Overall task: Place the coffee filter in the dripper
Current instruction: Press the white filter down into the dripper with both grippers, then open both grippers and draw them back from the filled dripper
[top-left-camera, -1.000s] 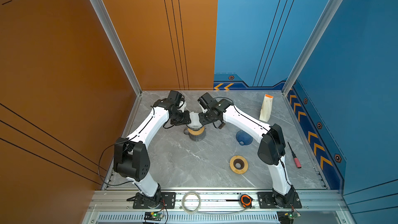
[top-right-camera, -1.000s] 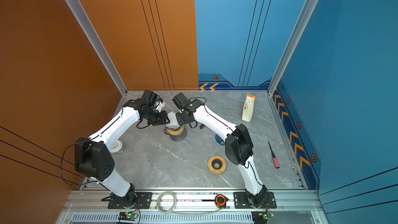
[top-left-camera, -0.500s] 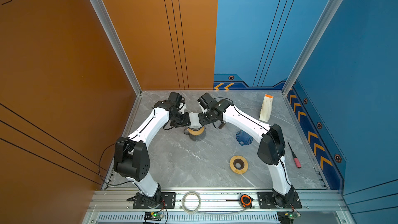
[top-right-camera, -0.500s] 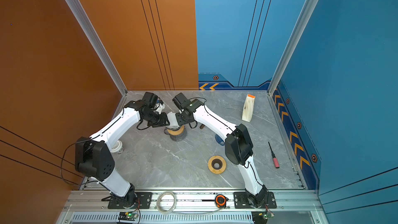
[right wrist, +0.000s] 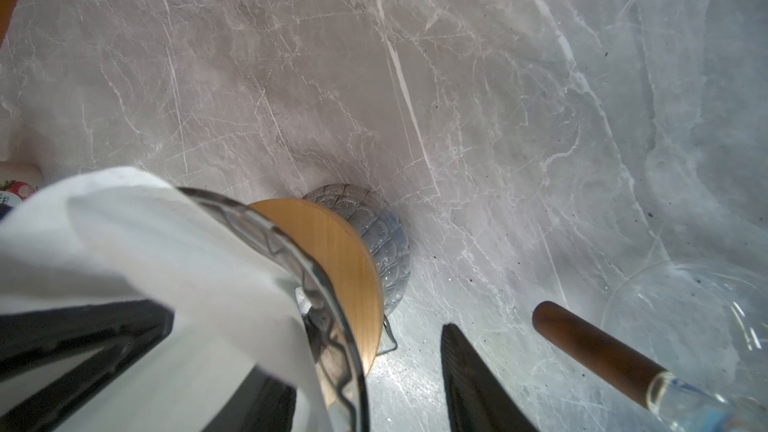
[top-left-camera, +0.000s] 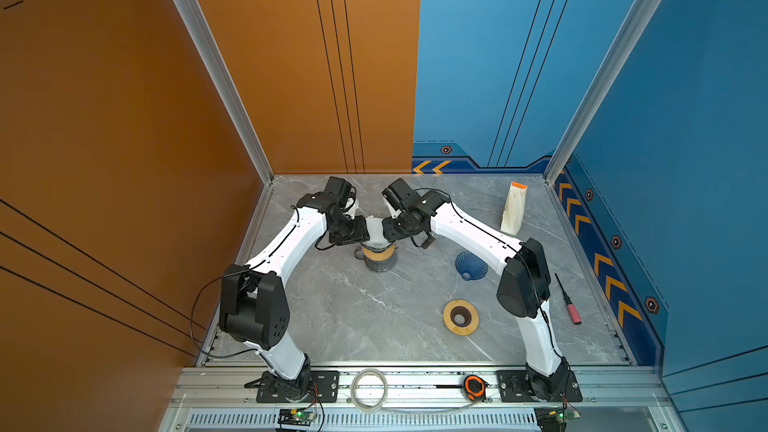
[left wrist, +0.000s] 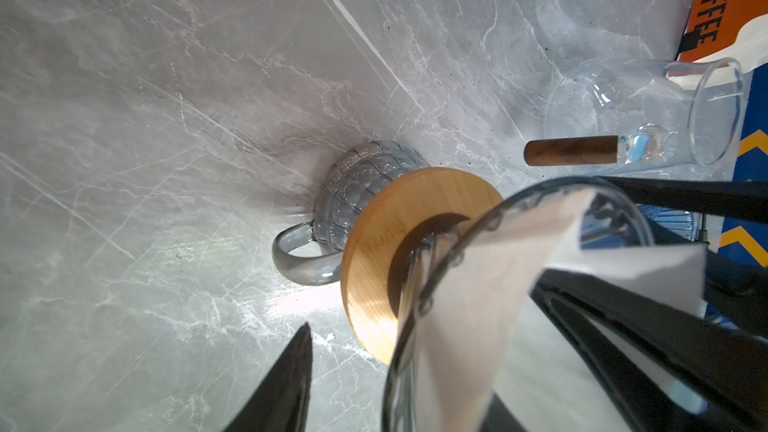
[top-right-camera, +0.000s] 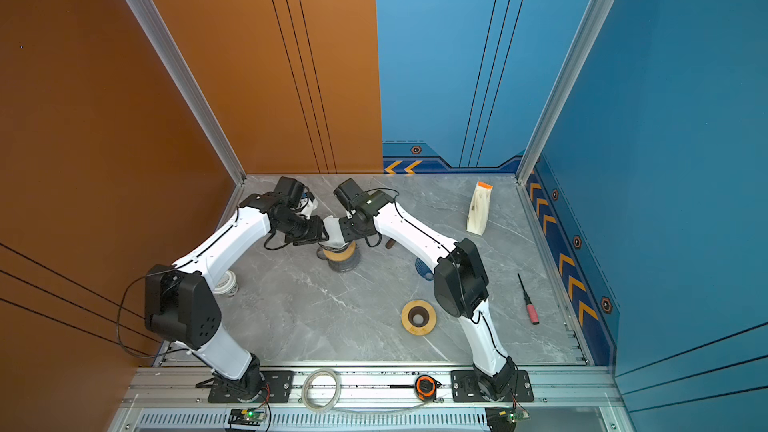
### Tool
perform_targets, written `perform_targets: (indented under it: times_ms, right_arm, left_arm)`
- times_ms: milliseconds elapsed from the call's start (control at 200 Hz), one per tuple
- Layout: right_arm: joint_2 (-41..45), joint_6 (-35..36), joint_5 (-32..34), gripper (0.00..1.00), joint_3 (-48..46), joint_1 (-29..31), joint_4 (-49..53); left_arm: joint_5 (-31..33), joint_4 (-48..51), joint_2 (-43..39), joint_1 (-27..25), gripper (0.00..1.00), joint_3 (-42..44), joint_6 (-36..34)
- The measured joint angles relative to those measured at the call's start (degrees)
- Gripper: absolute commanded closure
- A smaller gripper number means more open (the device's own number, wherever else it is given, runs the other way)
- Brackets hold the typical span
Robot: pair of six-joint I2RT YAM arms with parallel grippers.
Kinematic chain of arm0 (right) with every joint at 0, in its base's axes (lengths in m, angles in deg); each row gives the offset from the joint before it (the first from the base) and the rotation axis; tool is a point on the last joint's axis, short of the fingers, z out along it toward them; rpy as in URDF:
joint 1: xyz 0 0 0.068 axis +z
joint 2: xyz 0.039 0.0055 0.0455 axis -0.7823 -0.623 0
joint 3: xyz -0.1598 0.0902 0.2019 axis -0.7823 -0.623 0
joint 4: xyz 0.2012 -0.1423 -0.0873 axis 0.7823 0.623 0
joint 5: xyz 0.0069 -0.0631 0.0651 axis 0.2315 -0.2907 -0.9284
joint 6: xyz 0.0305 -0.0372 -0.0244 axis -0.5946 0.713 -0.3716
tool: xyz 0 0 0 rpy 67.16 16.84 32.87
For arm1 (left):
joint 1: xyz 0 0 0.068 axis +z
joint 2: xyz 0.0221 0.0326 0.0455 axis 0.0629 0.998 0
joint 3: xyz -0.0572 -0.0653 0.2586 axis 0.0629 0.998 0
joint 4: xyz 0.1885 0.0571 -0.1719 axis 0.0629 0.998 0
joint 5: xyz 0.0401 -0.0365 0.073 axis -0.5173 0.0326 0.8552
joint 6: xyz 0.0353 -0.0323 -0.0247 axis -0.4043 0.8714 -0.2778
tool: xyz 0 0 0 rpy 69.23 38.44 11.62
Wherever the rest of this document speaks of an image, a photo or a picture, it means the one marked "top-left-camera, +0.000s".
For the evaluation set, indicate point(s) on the grey glass carafe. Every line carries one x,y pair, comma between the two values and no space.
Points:
377,266

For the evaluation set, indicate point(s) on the blue ribbed dripper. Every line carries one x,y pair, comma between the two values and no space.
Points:
470,267

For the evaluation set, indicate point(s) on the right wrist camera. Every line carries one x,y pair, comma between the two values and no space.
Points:
400,196

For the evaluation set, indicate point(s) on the orange black tape measure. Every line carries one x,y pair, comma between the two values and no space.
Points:
474,388

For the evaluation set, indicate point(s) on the aluminium corner post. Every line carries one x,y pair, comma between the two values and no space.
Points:
209,52
631,30

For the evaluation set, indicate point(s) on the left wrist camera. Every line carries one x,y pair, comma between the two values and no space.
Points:
342,192

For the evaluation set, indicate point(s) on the red handled screwdriver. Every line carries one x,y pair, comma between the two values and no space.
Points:
572,310

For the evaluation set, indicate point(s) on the green circuit board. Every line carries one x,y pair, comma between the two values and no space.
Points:
554,420
296,418

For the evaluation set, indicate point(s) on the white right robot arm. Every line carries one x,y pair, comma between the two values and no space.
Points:
524,279

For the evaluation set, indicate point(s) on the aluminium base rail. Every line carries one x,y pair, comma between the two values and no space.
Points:
416,397

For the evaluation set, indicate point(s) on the aluminium corner post left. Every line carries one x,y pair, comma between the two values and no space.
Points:
209,52

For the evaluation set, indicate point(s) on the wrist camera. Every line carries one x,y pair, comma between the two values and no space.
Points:
400,196
342,192

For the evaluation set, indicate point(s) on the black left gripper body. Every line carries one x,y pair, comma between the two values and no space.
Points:
349,231

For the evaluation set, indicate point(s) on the aluminium corner post right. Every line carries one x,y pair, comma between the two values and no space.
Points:
631,30

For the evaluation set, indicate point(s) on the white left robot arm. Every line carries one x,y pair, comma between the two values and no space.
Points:
254,308

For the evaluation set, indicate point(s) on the coffee filter paper pack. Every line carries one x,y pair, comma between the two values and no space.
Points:
514,209

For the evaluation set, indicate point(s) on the green circuit board left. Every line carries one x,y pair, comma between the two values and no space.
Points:
296,418

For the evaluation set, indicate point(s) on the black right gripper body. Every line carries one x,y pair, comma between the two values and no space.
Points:
398,227

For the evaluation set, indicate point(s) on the green circuit board right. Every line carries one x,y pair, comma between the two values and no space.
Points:
554,420

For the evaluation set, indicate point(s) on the white paper coffee filter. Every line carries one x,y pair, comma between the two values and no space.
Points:
375,230

